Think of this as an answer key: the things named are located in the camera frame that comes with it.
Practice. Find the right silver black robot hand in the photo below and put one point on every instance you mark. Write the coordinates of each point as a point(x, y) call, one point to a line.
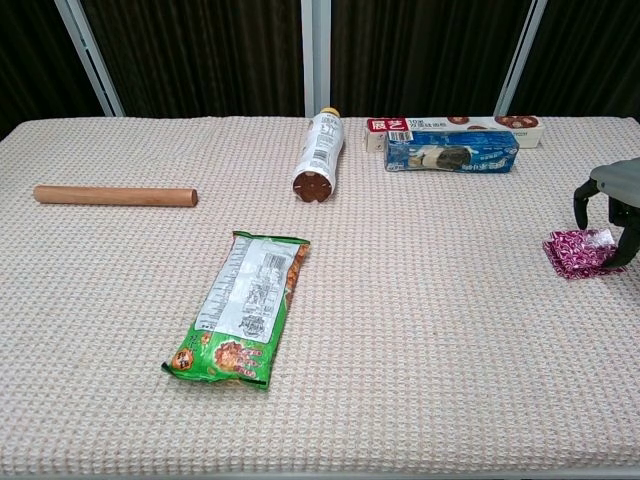
point(620, 182)

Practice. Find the pink patterned packet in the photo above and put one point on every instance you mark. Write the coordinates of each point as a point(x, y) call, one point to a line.
point(585, 272)
point(575, 247)

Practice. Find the dark curtain panel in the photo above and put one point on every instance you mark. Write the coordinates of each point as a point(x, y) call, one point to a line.
point(425, 55)
point(35, 60)
point(200, 55)
point(585, 55)

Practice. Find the blue cookie package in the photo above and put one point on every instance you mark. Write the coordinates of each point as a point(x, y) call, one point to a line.
point(450, 152)

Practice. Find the red white cookie box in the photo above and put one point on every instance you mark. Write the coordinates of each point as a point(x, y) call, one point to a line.
point(430, 124)

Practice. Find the pink waffle tablecloth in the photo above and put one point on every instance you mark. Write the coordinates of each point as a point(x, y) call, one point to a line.
point(400, 325)

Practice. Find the white brown drink bottle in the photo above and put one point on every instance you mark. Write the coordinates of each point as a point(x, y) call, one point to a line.
point(320, 150)

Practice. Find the green snack bag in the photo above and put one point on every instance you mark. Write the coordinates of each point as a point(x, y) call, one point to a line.
point(245, 305)

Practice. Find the wooden rolling stick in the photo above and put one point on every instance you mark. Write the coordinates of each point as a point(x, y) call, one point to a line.
point(115, 196)

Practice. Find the white metal divider post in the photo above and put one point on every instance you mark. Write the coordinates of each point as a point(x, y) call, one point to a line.
point(519, 55)
point(315, 55)
point(92, 60)

